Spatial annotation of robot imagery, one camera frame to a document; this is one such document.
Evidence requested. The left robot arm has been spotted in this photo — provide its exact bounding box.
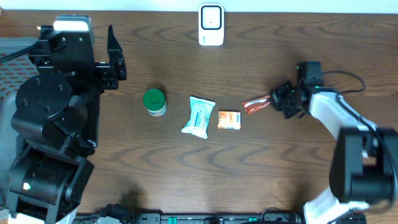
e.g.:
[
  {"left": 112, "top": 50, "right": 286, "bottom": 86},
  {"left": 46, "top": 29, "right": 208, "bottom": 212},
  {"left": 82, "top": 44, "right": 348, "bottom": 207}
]
[{"left": 6, "top": 26, "right": 127, "bottom": 223}]

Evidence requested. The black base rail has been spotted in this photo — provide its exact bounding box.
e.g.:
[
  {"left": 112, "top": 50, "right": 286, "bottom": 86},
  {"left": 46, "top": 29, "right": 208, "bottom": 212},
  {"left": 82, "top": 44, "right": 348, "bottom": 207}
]
[{"left": 72, "top": 203, "right": 305, "bottom": 224}]

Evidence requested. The red snack bar wrapper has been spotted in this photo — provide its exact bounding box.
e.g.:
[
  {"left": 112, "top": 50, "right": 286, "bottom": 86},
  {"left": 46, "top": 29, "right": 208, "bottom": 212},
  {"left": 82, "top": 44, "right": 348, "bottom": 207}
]
[{"left": 241, "top": 95, "right": 271, "bottom": 114}]

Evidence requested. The white barcode scanner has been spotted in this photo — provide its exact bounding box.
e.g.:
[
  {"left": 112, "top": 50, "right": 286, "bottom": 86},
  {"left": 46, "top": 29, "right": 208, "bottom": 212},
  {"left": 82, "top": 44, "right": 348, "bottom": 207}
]
[{"left": 198, "top": 3, "right": 224, "bottom": 46}]

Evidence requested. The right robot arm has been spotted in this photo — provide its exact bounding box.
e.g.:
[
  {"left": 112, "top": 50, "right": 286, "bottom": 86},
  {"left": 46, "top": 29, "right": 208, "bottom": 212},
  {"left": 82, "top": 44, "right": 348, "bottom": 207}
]
[{"left": 270, "top": 62, "right": 397, "bottom": 223}]

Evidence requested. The grey plastic basket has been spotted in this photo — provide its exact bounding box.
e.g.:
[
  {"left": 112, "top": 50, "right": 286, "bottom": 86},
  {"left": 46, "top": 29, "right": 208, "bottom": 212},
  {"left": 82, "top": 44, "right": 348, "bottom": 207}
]
[{"left": 0, "top": 37, "right": 39, "bottom": 102}]

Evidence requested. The teal snack packet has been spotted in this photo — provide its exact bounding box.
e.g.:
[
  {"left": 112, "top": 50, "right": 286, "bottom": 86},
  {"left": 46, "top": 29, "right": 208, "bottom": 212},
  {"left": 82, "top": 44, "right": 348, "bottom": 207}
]
[{"left": 181, "top": 96, "right": 216, "bottom": 139}]

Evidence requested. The orange small packet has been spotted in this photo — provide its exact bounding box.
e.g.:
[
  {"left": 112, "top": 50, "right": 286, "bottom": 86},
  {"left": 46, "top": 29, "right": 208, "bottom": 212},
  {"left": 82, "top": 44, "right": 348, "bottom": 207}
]
[{"left": 218, "top": 111, "right": 241, "bottom": 130}]

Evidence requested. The green lid jar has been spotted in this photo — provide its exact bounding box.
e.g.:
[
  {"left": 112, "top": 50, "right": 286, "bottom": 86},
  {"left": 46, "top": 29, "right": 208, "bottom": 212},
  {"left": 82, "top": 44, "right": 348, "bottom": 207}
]
[{"left": 143, "top": 89, "right": 167, "bottom": 117}]

